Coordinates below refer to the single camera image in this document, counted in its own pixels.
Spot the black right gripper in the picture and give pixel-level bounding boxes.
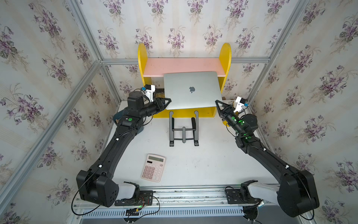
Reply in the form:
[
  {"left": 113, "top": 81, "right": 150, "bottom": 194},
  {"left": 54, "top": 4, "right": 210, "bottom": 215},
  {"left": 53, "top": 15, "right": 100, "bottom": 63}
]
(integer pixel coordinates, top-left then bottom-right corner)
[{"left": 215, "top": 101, "right": 244, "bottom": 137}]

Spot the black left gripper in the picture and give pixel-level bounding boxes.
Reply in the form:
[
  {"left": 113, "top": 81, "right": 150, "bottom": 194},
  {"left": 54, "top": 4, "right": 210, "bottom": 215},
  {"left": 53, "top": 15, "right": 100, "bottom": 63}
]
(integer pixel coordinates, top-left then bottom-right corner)
[{"left": 139, "top": 98, "right": 174, "bottom": 120}]

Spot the silver laptop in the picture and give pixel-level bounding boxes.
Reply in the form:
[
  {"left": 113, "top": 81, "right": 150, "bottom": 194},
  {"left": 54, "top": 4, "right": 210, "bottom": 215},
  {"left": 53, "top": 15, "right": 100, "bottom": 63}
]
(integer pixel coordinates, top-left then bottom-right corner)
[{"left": 164, "top": 71, "right": 222, "bottom": 110}]

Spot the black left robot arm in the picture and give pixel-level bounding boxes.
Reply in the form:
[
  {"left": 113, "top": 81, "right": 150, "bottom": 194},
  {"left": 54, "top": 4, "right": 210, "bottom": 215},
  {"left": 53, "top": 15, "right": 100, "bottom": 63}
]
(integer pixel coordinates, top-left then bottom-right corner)
[{"left": 76, "top": 91, "right": 171, "bottom": 207}]

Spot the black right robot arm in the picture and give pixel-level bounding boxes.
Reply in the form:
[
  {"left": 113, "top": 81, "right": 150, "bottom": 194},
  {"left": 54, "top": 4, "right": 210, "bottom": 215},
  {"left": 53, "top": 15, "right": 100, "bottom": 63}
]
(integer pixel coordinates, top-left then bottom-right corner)
[{"left": 215, "top": 100, "right": 320, "bottom": 217}]

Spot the grey laptop stand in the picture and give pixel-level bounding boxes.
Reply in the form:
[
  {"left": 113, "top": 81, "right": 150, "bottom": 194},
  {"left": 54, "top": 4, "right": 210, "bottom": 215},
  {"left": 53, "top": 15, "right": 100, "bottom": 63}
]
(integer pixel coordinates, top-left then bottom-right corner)
[{"left": 169, "top": 111, "right": 199, "bottom": 147}]

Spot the black book gold emblem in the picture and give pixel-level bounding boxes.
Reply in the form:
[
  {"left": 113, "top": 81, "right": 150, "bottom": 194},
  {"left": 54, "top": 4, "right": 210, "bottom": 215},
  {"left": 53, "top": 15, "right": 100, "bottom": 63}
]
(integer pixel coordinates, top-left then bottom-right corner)
[{"left": 154, "top": 88, "right": 165, "bottom": 98}]

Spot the yellow pencil cup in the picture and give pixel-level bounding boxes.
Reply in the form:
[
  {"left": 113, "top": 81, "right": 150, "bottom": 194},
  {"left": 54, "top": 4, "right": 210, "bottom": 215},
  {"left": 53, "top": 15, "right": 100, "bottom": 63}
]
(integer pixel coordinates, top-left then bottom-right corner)
[{"left": 222, "top": 119, "right": 231, "bottom": 127}]

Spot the yellow pink blue shelf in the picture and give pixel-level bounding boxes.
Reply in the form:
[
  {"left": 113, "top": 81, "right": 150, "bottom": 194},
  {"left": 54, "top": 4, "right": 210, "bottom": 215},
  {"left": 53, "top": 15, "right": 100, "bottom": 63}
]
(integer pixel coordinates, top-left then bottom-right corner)
[{"left": 137, "top": 42, "right": 232, "bottom": 119}]

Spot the teal bin of blocks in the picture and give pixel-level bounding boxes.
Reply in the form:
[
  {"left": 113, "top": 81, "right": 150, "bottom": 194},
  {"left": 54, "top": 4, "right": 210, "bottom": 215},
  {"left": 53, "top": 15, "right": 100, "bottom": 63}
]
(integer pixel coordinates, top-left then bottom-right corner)
[{"left": 113, "top": 108, "right": 145, "bottom": 133}]

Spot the pink calculator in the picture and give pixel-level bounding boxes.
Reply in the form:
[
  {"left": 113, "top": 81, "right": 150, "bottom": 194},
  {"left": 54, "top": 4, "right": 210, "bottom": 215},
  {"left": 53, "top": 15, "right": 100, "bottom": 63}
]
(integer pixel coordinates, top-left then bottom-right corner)
[{"left": 141, "top": 154, "right": 166, "bottom": 183}]

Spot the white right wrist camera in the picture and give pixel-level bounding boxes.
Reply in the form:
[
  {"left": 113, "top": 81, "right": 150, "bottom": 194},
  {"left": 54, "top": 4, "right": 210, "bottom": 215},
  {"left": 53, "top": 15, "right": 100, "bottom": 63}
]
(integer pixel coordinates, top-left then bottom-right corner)
[{"left": 234, "top": 97, "right": 249, "bottom": 113}]

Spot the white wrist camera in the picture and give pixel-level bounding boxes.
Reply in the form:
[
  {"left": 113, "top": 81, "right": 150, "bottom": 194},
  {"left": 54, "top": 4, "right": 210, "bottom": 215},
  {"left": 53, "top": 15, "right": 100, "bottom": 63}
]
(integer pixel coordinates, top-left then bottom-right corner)
[
  {"left": 141, "top": 85, "right": 156, "bottom": 102},
  {"left": 234, "top": 97, "right": 249, "bottom": 113}
]

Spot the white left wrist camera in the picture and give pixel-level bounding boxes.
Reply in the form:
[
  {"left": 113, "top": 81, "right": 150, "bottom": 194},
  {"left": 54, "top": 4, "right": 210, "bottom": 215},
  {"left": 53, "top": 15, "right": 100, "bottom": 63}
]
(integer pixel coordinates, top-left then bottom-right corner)
[{"left": 141, "top": 85, "right": 156, "bottom": 102}]

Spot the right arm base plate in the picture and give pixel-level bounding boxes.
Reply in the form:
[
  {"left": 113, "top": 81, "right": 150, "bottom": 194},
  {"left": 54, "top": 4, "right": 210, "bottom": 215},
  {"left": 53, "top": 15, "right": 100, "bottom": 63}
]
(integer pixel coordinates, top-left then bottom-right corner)
[{"left": 224, "top": 186, "right": 262, "bottom": 205}]

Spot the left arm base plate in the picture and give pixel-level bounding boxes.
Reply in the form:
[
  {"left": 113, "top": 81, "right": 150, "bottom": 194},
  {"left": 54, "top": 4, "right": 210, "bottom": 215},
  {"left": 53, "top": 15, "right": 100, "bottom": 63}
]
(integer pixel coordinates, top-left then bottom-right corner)
[{"left": 114, "top": 190, "right": 153, "bottom": 206}]

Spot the aluminium mounting rail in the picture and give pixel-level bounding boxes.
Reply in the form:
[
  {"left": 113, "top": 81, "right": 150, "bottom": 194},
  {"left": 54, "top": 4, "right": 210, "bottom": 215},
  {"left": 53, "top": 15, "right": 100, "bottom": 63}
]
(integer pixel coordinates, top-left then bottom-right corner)
[{"left": 67, "top": 185, "right": 287, "bottom": 224}]

